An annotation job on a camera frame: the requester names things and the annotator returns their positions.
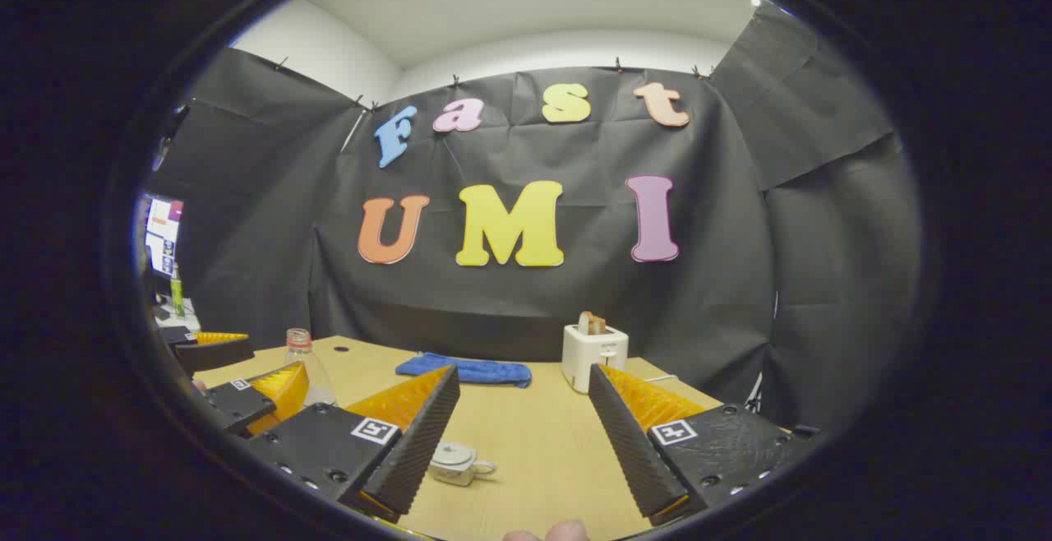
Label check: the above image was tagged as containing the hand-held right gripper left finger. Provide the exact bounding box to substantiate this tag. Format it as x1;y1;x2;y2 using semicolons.
245;364;461;524

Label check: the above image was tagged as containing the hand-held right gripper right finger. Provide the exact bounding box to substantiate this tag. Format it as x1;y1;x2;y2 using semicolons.
588;363;823;527

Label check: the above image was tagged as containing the white ceramic teacup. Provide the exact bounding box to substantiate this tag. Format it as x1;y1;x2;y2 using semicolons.
427;441;498;488

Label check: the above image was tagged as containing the clear plastic water bottle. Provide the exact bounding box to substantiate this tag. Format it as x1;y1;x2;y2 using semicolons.
284;328;338;409

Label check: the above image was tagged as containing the white side desk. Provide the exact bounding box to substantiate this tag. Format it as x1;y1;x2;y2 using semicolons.
152;294;202;332

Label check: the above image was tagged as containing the blue towel cloth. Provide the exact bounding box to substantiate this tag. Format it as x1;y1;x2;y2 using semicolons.
395;352;533;389

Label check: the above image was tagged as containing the white toaster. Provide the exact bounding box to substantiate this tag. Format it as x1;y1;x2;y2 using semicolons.
561;323;630;395

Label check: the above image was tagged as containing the computer monitor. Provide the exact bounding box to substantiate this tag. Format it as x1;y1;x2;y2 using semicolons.
141;194;185;279

